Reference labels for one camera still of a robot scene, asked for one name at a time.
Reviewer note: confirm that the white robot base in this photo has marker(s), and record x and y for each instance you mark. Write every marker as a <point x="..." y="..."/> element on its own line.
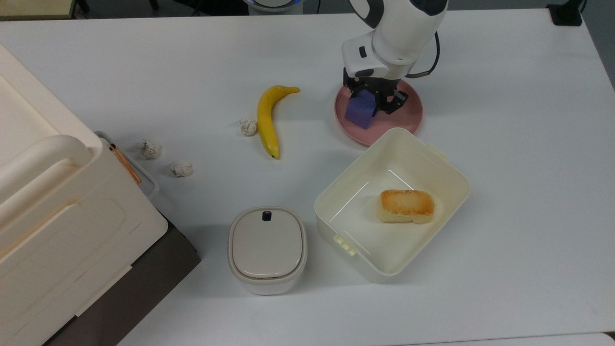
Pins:
<point x="271" y="4"/>

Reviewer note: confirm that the crumpled white paper ball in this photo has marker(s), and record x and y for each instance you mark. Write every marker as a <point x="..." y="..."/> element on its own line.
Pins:
<point x="248" y="127"/>
<point x="150" y="149"/>
<point x="182" y="168"/>

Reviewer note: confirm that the large cream storage box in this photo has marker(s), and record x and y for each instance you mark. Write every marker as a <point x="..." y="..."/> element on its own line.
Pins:
<point x="62" y="230"/>

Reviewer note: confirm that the cream open plastic container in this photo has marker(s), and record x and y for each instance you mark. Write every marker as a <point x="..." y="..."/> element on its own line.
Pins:
<point x="360" y="230"/>

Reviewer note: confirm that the orange tape strip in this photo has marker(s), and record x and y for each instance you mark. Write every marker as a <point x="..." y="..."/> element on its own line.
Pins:
<point x="126" y="165"/>

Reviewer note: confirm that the purple cube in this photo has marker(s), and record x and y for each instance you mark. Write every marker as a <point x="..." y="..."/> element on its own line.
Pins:
<point x="359" y="114"/>

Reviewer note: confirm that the small beige lidded bin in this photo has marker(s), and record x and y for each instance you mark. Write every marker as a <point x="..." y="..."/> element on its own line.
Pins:
<point x="267" y="245"/>

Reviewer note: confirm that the yellow banana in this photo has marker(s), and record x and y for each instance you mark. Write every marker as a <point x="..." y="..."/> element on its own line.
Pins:
<point x="266" y="120"/>

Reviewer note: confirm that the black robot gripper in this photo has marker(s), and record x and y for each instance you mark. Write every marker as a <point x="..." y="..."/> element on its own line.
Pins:
<point x="372" y="82"/>

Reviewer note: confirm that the wooden desk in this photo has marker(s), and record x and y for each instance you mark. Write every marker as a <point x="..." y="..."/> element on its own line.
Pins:
<point x="36" y="8"/>

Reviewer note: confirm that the toasted bread piece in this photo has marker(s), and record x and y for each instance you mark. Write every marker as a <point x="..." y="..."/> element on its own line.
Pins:
<point x="406" y="206"/>

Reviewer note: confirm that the black table clamp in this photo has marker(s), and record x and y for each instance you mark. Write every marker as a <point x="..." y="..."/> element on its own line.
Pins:
<point x="566" y="15"/>

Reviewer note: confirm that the pink round plate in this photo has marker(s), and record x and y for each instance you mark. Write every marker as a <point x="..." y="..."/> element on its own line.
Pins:
<point x="406" y="120"/>

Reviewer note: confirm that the dark brown drawer box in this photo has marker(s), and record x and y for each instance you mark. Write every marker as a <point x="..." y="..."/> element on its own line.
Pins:
<point x="153" y="274"/>

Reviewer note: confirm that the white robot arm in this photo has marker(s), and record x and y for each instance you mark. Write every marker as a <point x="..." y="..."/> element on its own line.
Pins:
<point x="403" y="29"/>

